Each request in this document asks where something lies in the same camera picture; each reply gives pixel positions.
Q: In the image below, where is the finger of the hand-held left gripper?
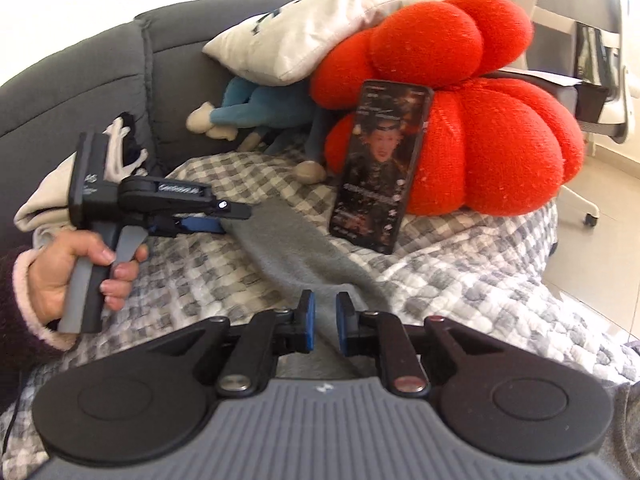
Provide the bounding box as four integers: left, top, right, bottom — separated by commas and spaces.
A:
149, 214, 227, 238
172, 198, 254, 221

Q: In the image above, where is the person's left forearm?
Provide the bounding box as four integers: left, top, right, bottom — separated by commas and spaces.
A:
0, 245, 82, 392

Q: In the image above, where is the blue plush toy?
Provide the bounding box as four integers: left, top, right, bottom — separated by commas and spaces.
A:
186, 77, 331, 183

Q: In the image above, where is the person's left hand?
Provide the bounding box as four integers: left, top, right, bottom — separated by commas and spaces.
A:
25, 232, 150, 329

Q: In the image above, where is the white office chair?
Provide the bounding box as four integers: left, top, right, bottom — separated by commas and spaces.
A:
505, 0, 640, 228

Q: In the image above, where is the white printed pillow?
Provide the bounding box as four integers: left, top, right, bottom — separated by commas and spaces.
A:
202, 0, 468, 86

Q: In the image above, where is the grey top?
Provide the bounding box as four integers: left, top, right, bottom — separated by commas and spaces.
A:
227, 199, 416, 381

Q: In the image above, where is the red pumpkin cushion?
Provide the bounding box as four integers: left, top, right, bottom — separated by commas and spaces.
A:
309, 0, 586, 217

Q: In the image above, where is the cream garment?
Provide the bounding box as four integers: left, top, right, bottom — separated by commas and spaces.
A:
14, 115, 151, 250

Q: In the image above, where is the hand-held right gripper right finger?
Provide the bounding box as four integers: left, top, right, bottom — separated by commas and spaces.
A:
336, 291, 501, 396

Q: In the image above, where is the black smartphone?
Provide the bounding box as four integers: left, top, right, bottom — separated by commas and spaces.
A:
329, 79, 435, 255

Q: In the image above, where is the white paper sheet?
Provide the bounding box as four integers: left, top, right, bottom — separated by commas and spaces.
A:
505, 67, 584, 87

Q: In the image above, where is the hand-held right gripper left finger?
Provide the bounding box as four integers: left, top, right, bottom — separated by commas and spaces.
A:
145, 290, 317, 396

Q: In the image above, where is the dark grey sofa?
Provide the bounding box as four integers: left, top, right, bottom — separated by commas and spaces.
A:
0, 0, 608, 221

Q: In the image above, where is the grey checkered quilt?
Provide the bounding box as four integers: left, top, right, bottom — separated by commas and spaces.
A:
0, 152, 640, 480

